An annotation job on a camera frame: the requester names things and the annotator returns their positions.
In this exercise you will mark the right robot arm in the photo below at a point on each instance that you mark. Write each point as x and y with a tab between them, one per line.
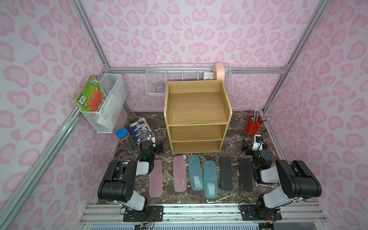
295	179

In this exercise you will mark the pink pencil case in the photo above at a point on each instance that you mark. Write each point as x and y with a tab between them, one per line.
156	180
179	174

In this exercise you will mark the wooden three-tier shelf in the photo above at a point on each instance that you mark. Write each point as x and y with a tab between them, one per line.
197	115

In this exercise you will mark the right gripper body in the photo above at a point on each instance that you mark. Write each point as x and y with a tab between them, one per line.
248	146

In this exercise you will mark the blue-lid pencil tube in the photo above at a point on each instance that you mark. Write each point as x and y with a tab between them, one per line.
126	140

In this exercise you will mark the pink box in basket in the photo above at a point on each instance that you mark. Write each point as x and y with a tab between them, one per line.
219	71

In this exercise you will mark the red pen holder cup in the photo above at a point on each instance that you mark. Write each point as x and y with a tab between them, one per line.
253	125

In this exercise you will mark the green red book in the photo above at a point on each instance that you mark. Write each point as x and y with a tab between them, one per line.
91	97

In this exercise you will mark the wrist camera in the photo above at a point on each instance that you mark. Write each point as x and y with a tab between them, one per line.
151	137
258	142

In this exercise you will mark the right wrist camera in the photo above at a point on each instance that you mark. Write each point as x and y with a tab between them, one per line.
258	142

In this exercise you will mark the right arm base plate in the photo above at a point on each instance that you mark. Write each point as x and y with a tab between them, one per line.
252	212

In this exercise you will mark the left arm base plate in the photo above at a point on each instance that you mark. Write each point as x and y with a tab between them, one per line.
148	213

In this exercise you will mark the teal pencil case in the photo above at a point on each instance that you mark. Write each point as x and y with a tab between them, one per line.
195	173
210	180

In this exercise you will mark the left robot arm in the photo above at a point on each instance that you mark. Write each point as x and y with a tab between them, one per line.
119	179

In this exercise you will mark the white mesh side basket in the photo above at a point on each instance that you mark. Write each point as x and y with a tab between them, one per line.
105	119

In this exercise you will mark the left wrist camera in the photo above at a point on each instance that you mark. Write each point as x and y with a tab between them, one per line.
151	137

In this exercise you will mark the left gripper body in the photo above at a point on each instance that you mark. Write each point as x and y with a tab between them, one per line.
156	146

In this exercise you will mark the black pencil case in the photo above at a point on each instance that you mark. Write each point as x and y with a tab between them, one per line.
245	175
226	173

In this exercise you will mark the small white card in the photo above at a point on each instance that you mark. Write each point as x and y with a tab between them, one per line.
208	76

